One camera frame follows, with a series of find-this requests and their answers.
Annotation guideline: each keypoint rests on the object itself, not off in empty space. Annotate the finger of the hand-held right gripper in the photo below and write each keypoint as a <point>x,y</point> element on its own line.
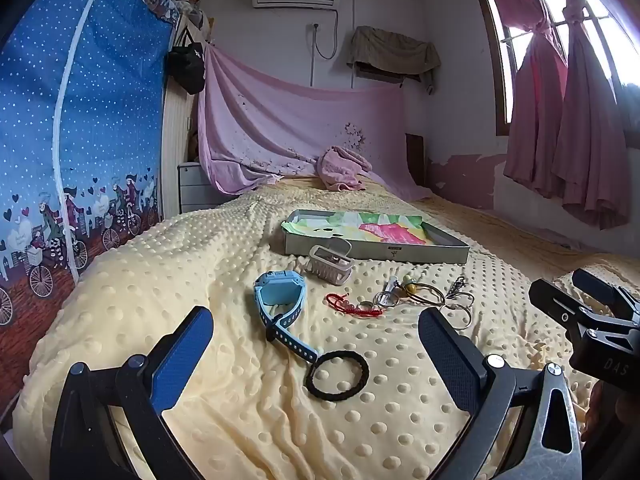
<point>605,287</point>
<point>555,305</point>

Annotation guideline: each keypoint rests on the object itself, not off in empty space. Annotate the painted paper sheet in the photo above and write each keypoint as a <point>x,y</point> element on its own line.
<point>390,232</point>

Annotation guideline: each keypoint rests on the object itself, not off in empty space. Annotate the brown wooden board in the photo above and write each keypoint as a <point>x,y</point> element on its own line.
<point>415,160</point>

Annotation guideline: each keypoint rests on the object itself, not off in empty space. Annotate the black bag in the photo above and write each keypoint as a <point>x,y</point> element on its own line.
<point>186,65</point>

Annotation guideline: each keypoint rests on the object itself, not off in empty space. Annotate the small silver trinket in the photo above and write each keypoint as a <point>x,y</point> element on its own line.
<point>392,282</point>

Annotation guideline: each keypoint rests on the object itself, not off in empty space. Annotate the blue printed curtain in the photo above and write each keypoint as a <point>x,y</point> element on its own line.
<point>110,110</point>

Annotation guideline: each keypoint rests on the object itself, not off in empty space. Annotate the grey metal tray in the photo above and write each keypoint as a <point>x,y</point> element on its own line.
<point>380,252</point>

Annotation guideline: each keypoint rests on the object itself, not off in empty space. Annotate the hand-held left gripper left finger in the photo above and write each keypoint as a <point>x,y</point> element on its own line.
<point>182,355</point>

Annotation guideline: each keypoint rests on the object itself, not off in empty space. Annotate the beige wooden wardrobe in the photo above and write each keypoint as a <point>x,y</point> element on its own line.
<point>176,130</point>

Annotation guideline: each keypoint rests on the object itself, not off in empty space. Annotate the blue smartwatch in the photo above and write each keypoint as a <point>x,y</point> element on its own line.
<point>272,290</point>

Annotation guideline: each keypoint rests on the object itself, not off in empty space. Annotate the beige hair claw clip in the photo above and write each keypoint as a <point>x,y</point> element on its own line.
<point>327,270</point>

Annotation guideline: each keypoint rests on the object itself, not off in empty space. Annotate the pink bed sheet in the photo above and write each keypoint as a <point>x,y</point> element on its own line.
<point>260,120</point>

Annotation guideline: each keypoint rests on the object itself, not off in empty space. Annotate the pink towel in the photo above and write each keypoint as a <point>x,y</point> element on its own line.
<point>345,167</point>

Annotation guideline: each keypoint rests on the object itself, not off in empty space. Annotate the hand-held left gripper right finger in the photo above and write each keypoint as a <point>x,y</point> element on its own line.
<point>445,355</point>

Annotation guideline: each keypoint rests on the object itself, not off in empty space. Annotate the grey drawer cabinet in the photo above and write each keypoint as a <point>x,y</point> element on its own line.
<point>197,190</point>

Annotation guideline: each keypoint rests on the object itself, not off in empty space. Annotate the brown cloth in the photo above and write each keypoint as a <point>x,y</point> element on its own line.
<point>390,50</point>

